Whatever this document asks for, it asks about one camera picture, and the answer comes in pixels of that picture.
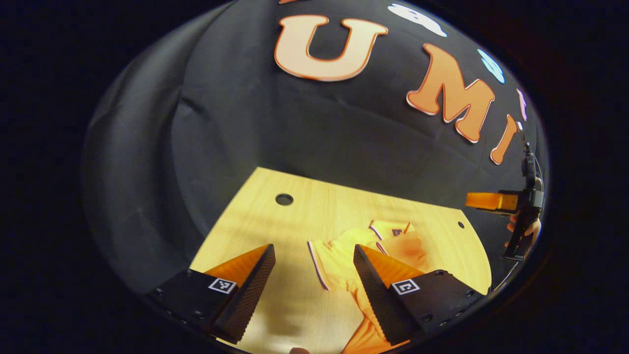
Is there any orange T-shirt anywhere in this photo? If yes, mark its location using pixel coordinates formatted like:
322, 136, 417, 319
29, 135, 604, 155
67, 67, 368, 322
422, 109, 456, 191
307, 220, 434, 354

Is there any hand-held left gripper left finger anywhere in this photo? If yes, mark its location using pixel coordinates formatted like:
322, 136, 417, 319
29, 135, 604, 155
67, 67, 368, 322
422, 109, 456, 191
147, 243, 276, 345

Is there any black backdrop cloth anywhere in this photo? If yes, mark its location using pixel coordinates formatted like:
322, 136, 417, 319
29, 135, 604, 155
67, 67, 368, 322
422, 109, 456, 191
81, 0, 548, 295

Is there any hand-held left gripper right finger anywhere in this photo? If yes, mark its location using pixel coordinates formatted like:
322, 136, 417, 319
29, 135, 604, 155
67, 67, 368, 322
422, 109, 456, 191
353, 244, 487, 346

